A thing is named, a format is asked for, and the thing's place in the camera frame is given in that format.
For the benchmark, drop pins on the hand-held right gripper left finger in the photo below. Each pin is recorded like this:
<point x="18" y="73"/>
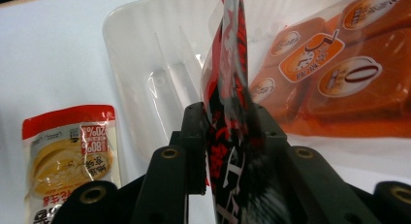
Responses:
<point x="193" y="143"/>

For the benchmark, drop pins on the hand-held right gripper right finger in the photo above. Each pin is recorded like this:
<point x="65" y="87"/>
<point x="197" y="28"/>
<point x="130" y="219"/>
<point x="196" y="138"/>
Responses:
<point x="270" y="127"/>

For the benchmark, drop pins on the black and red snack packet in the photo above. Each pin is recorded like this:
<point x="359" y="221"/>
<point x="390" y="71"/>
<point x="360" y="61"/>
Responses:
<point x="237" y="130"/>

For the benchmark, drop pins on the orange snack packet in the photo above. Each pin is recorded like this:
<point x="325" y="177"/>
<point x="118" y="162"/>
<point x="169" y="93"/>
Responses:
<point x="339" y="81"/>

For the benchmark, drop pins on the clear plastic container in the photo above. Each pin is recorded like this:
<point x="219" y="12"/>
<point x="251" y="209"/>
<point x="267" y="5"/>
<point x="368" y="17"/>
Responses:
<point x="155" y="62"/>

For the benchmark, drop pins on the sesame sauce pouch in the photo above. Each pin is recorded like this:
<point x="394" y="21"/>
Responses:
<point x="68" y="159"/>

